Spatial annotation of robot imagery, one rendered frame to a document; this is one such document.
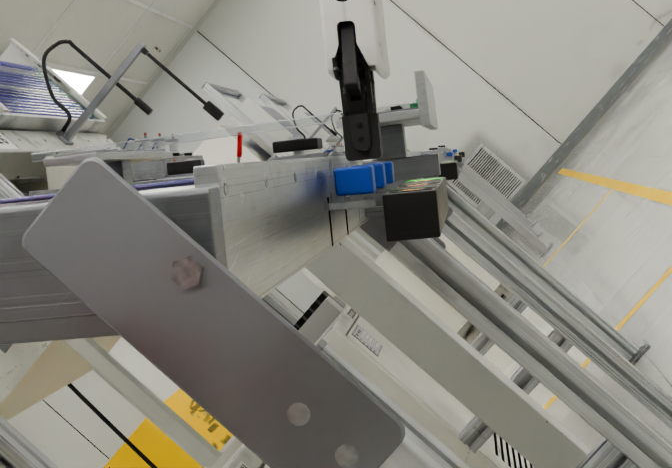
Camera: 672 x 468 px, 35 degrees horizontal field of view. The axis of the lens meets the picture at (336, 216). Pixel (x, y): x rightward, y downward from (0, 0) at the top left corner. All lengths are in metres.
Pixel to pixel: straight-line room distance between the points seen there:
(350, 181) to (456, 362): 0.64
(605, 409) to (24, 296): 0.81
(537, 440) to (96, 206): 1.08
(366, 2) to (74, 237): 0.52
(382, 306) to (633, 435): 0.39
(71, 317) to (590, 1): 8.26
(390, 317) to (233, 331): 1.00
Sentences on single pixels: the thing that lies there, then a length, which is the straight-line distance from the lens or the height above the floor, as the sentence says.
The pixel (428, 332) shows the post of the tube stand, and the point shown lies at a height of 0.52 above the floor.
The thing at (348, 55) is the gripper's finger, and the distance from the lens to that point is 0.90.
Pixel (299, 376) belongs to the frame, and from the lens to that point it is 0.42.
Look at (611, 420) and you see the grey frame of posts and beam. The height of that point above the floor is 0.33.
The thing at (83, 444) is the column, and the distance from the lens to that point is 4.21.
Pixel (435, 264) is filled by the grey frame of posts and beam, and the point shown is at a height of 0.59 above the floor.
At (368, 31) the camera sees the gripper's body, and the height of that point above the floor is 0.77.
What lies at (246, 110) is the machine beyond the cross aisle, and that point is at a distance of 5.68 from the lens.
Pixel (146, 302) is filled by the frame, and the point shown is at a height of 0.70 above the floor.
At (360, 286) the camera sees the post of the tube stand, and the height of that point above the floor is 0.63.
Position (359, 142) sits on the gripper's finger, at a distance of 0.93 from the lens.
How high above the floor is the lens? 0.65
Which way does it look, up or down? 3 degrees up
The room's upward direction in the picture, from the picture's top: 49 degrees counter-clockwise
